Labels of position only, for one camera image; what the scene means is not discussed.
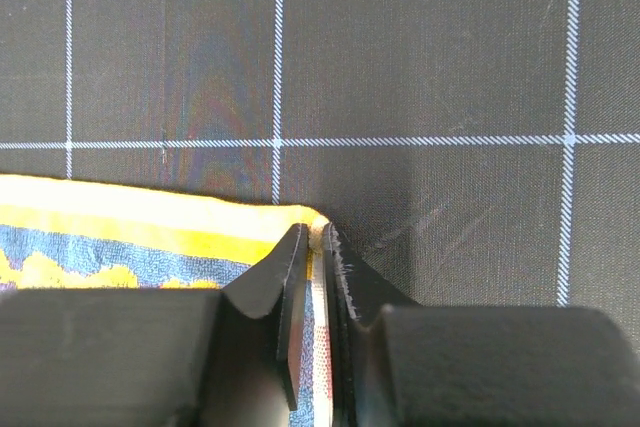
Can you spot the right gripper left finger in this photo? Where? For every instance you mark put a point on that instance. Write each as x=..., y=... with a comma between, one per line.
x=159, y=357

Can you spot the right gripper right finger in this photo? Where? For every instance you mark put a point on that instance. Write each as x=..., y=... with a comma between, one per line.
x=396, y=362

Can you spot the colourful patterned towel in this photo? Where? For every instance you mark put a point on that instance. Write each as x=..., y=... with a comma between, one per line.
x=74, y=234

